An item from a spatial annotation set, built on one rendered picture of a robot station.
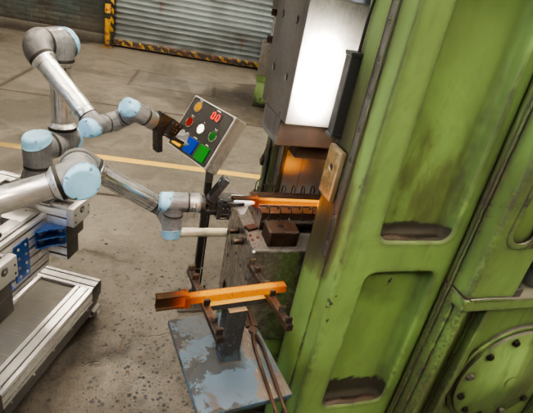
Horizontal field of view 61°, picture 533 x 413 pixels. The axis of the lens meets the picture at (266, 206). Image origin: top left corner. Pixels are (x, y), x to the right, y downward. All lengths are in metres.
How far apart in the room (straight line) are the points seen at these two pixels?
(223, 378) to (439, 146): 0.97
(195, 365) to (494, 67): 1.26
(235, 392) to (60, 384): 1.12
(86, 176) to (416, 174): 1.03
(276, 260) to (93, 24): 8.58
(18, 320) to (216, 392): 1.22
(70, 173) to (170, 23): 8.19
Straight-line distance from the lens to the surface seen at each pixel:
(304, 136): 1.63
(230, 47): 9.57
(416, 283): 1.73
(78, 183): 1.53
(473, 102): 1.47
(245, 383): 1.49
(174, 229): 1.73
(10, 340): 2.31
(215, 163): 2.10
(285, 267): 1.71
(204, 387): 1.46
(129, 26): 9.70
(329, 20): 1.50
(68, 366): 2.45
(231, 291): 1.36
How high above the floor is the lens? 1.80
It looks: 27 degrees down
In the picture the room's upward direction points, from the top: 11 degrees clockwise
